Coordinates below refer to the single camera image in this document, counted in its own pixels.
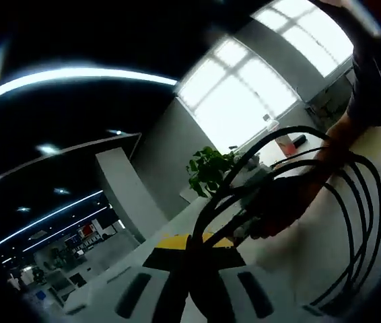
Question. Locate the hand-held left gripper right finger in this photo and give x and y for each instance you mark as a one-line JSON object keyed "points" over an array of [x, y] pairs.
{"points": [[237, 289]]}

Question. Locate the long ceiling light strip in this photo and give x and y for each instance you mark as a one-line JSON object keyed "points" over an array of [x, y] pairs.
{"points": [[76, 75]]}

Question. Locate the person's right hand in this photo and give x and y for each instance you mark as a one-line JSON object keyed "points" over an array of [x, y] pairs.
{"points": [[281, 208]]}

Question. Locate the large bright window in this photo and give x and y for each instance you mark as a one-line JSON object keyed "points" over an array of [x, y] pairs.
{"points": [[244, 84]]}

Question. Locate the red labelled container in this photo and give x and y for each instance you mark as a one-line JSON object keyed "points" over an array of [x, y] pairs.
{"points": [[286, 144]]}

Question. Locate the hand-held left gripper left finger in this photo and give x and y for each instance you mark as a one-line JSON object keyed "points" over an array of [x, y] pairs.
{"points": [[150, 289]]}

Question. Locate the black cylinder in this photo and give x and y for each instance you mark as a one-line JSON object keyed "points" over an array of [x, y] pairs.
{"points": [[299, 140]]}

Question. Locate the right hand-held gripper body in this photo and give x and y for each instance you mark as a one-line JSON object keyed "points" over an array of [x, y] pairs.
{"points": [[256, 188]]}

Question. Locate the green potted plant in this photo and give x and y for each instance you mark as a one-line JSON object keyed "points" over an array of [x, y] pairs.
{"points": [[210, 168]]}

